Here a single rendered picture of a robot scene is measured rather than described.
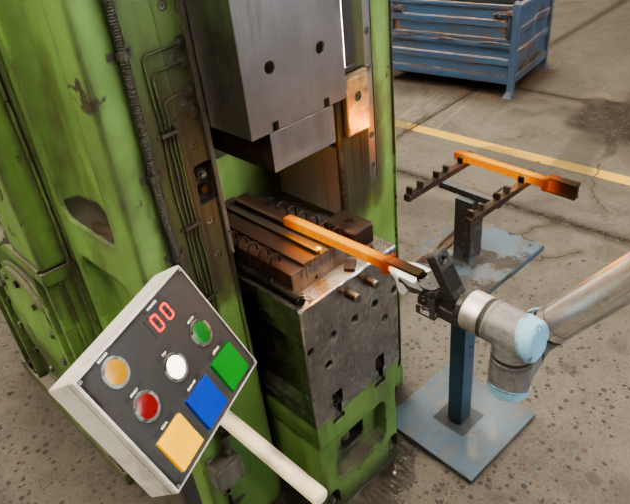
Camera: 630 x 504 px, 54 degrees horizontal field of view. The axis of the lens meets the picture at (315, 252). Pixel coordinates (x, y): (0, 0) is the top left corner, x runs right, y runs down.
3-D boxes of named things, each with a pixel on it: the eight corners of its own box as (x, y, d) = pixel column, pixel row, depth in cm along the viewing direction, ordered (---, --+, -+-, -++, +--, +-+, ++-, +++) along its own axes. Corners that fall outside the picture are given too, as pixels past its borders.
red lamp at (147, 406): (165, 411, 112) (160, 394, 110) (143, 426, 110) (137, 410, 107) (156, 402, 114) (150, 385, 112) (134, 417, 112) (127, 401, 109)
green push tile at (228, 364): (249, 365, 133) (228, 340, 130) (234, 391, 127) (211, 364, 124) (243, 367, 134) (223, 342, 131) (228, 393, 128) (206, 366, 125)
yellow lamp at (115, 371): (135, 377, 109) (128, 359, 107) (111, 393, 107) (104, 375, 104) (126, 369, 111) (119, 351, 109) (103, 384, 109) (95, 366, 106)
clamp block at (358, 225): (375, 240, 178) (374, 221, 175) (355, 254, 174) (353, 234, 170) (344, 227, 186) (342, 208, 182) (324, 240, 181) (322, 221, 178)
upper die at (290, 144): (336, 141, 152) (333, 104, 146) (275, 173, 141) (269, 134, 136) (230, 107, 178) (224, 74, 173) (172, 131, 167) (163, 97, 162)
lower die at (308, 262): (346, 260, 172) (344, 234, 167) (293, 296, 161) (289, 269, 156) (249, 213, 198) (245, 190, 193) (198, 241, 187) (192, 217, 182)
